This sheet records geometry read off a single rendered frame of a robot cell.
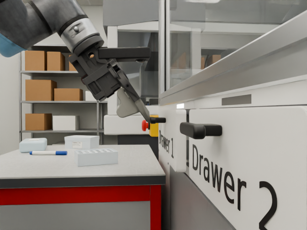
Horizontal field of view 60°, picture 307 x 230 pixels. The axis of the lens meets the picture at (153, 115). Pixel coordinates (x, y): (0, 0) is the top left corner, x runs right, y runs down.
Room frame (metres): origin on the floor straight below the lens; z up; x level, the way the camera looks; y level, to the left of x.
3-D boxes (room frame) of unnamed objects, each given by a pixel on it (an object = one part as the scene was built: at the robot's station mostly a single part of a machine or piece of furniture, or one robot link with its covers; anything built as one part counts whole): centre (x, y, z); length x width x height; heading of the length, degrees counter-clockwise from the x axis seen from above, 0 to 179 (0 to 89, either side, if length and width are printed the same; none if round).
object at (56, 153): (1.00, 0.39, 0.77); 0.14 x 0.02 x 0.02; 90
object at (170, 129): (0.60, -0.04, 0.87); 0.29 x 0.02 x 0.11; 5
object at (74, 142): (1.20, 0.32, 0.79); 0.13 x 0.09 x 0.05; 75
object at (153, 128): (0.93, -0.01, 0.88); 0.07 x 0.05 x 0.07; 5
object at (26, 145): (1.13, 0.51, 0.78); 0.15 x 0.10 x 0.04; 19
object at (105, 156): (0.85, 0.19, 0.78); 0.12 x 0.08 x 0.04; 113
